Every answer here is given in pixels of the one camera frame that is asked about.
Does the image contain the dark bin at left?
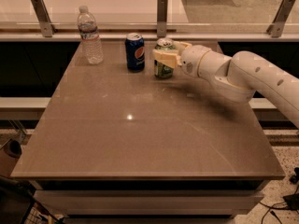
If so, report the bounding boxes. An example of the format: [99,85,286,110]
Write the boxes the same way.
[0,138,21,177]

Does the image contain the middle metal railing bracket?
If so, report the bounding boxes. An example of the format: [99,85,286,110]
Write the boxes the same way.
[157,0,168,37]

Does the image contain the black cables on floor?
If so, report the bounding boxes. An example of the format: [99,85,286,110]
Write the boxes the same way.
[258,166,299,224]

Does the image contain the metal railing bracket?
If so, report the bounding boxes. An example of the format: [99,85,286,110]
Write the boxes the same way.
[157,0,168,37]
[31,0,55,37]
[266,0,296,38]

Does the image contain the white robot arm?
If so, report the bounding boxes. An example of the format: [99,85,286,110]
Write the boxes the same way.
[152,42,299,128]

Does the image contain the clear plastic water bottle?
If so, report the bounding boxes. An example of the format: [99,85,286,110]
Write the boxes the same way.
[78,6,104,64]

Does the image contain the green soda can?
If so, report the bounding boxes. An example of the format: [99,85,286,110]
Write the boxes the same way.
[154,37,175,78]

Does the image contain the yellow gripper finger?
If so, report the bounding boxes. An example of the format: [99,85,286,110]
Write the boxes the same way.
[152,49,180,68]
[173,41,192,54]

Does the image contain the black wire basket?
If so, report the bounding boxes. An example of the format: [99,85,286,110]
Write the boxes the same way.
[0,176,65,224]

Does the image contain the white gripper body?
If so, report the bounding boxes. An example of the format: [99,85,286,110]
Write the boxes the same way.
[180,45,211,77]

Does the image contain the blue pepsi can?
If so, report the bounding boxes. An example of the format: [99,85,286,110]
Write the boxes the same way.
[125,33,145,72]

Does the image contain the right metal railing bracket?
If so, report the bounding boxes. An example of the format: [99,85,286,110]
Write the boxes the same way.
[266,0,296,38]

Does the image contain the left metal railing bracket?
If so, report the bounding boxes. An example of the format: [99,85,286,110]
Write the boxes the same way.
[31,0,55,37]

